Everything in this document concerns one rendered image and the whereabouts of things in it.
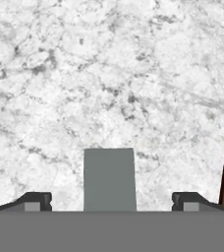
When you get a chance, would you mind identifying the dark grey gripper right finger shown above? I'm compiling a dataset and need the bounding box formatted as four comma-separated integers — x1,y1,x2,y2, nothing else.
171,191,224,213

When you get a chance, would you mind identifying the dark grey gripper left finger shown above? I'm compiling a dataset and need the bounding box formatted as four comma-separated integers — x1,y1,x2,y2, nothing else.
0,191,53,213

